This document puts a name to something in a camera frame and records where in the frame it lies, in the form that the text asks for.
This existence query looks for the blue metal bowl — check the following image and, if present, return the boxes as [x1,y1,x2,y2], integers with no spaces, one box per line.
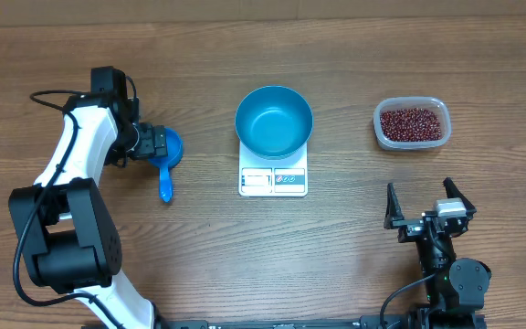
[235,85,314,159]

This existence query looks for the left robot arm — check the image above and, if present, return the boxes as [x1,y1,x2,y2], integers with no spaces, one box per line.
[8,66,168,328]

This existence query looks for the blue plastic measuring scoop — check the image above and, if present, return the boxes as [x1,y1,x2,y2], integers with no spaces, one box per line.
[150,126,184,203]

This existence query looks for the white digital kitchen scale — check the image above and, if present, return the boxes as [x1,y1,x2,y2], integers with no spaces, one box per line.
[237,143,309,197]

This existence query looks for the red beans in container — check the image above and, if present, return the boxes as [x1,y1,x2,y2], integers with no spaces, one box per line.
[379,108,442,142]

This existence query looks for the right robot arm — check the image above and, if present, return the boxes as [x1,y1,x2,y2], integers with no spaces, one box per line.
[378,177,492,328]

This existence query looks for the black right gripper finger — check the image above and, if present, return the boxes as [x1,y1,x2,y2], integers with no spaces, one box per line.
[384,183,403,228]
[443,177,476,215]

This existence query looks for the clear plastic food container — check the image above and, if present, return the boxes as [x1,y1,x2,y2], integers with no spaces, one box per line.
[373,96,452,151]

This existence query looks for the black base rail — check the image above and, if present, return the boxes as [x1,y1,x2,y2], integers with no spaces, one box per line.
[156,315,488,329]

